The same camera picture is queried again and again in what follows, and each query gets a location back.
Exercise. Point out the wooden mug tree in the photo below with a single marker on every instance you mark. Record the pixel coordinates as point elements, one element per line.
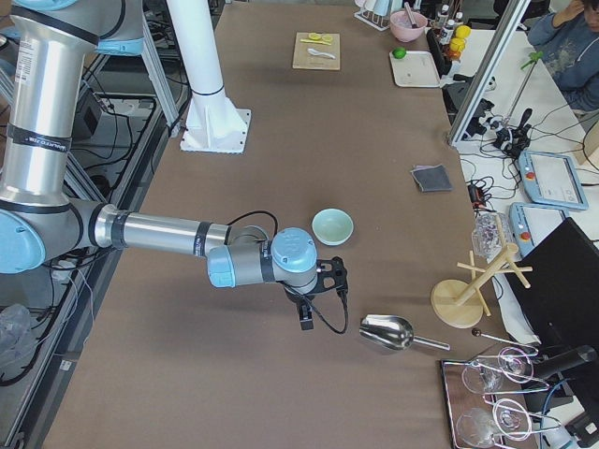
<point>460,304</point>

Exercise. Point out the beige plastic tray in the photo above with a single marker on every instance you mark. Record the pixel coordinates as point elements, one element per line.
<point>416,69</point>

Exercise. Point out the black camera mount wrist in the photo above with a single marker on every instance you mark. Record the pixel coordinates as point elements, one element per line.
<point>331,275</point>

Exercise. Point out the pink bowl with ice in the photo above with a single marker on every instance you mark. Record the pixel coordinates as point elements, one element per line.
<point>402,28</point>

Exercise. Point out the teach pendant tablet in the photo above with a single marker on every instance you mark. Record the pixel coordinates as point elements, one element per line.
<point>532,223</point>
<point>551,179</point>

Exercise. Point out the yellow lemon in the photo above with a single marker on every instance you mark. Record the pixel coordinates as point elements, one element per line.
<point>462,31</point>

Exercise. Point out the person in blue hoodie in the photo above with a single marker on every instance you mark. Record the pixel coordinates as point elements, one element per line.
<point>568,40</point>

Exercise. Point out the metal scoop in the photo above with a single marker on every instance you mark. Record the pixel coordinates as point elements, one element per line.
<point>395,333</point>

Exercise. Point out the teach pendant tablet upper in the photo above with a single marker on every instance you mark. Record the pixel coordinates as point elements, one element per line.
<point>551,179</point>

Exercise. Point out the aluminium frame post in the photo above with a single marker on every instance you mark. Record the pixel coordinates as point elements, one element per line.
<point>506,28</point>

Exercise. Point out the bamboo cutting board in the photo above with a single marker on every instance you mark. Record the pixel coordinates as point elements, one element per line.
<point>303,60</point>

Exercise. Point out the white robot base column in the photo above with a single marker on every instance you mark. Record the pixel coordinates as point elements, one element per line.
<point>213,123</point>

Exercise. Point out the teach pendant tablet lower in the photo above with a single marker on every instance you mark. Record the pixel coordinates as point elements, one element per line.
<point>532,223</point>

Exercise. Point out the grey folded cloth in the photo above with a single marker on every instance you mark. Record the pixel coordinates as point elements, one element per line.
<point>431,179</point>

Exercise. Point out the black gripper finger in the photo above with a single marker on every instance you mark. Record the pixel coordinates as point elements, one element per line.
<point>305,317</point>

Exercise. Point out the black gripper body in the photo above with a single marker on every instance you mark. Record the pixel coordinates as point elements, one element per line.
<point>296,296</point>

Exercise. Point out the yellow plastic knife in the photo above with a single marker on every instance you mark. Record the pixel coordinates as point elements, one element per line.
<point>314,41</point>

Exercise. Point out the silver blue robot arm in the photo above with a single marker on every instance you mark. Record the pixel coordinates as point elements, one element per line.
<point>39,222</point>

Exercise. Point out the wine glass rack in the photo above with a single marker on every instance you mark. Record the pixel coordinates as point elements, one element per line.
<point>485,399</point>

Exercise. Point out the black monitor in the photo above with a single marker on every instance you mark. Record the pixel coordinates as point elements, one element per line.
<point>561,303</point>

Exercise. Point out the light green ceramic bowl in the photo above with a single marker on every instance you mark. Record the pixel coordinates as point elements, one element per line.
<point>332,227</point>

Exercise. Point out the green lime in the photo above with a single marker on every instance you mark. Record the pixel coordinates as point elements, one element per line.
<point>399,53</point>

